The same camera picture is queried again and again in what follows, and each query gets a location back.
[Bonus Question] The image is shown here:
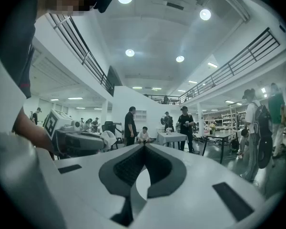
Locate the black balcony railing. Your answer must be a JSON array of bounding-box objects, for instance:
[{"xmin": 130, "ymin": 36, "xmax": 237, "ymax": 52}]
[
  {"xmin": 44, "ymin": 12, "xmax": 115, "ymax": 97},
  {"xmin": 145, "ymin": 27, "xmax": 281, "ymax": 105}
]

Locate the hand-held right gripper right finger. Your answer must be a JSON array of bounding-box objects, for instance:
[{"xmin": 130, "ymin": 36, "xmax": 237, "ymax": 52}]
[{"xmin": 144, "ymin": 143, "xmax": 188, "ymax": 199}]

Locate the table with blue-grey cloth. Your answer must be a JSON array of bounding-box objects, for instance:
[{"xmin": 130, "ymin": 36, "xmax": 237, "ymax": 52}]
[{"xmin": 155, "ymin": 132, "xmax": 189, "ymax": 150}]

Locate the grey table with black legs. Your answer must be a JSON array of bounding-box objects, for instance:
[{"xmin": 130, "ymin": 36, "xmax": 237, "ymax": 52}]
[{"xmin": 202, "ymin": 129, "xmax": 239, "ymax": 165}]

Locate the white wall shelf cabinet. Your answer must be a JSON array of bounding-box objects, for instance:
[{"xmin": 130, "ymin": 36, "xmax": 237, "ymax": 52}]
[{"xmin": 134, "ymin": 110, "xmax": 148, "ymax": 126}]

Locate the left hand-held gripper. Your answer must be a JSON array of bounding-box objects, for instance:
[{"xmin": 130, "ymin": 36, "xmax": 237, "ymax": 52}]
[{"xmin": 42, "ymin": 108, "xmax": 106, "ymax": 158}]

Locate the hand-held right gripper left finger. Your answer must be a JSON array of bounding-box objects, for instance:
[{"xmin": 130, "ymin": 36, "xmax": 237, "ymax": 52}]
[{"xmin": 99, "ymin": 144, "xmax": 146, "ymax": 198}]

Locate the white dresser with mirror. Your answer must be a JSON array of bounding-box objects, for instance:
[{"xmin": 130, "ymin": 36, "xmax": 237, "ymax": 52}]
[{"xmin": 156, "ymin": 116, "xmax": 168, "ymax": 134}]

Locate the person's left forearm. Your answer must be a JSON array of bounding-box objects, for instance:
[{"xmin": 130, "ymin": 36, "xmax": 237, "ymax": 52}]
[{"xmin": 13, "ymin": 106, "xmax": 55, "ymax": 157}]

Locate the black head-worn camera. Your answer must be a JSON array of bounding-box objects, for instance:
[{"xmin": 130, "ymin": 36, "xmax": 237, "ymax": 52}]
[{"xmin": 92, "ymin": 0, "xmax": 114, "ymax": 14}]

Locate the white storage shelving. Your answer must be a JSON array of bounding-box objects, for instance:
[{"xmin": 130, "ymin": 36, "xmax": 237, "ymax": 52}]
[{"xmin": 202, "ymin": 104, "xmax": 248, "ymax": 134}]

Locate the person's dark shirt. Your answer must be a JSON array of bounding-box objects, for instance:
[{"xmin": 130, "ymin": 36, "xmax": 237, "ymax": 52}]
[{"xmin": 0, "ymin": 0, "xmax": 51, "ymax": 99}]

